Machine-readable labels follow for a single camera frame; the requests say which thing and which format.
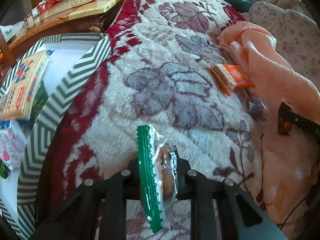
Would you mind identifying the green round biscuit packet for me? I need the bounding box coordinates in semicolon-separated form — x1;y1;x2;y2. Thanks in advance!
137;124;178;233

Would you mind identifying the orange cracker packet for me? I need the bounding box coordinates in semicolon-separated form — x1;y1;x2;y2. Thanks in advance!
209;63;255;96

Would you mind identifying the dark green snack packet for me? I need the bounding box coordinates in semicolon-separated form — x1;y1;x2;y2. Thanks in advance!
0;160;11;179

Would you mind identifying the white pink snack packet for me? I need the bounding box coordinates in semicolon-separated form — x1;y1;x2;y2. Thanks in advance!
1;120;27;170

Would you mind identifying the blue cracker pack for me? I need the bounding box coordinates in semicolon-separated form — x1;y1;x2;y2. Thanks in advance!
1;50;54;121

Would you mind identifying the white chevron-trimmed box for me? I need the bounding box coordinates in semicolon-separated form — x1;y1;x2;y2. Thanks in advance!
1;33;111;239

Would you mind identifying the dark red candy packet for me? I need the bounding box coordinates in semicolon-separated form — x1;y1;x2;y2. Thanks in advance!
277;101;292;135

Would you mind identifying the clear plastic bag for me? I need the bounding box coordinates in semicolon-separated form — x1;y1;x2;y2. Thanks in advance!
247;95;267;120

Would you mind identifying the blue milk sachima packet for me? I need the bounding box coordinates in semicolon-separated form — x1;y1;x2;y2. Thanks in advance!
1;120;25;129

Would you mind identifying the floral sofa cushion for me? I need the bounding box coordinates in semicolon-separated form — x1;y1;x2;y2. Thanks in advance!
242;2;320;88

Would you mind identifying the floral fleece blanket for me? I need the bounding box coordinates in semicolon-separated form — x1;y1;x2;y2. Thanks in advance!
37;0;263;240

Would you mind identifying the wooden glass-top table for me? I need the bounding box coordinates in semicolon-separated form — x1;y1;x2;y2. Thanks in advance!
1;0;125;68

